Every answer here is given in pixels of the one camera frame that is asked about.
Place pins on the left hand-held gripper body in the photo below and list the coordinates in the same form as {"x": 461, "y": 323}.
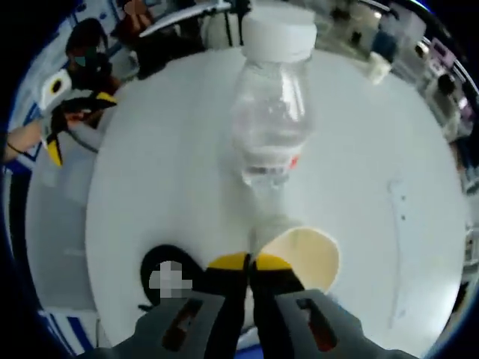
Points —
{"x": 56, "y": 88}

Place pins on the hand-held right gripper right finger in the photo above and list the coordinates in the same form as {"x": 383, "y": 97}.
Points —
{"x": 277, "y": 295}

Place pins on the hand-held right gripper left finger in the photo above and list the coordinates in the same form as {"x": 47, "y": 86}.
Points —
{"x": 221, "y": 299}

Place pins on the paper cup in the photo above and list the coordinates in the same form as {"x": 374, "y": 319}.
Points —
{"x": 310, "y": 258}

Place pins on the clear plastic bottle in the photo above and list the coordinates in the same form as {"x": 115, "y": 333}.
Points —
{"x": 273, "y": 119}

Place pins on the person's left hand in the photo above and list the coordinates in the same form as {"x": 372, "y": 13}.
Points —
{"x": 30, "y": 136}

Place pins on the small white cup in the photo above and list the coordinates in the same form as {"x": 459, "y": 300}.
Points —
{"x": 379, "y": 69}

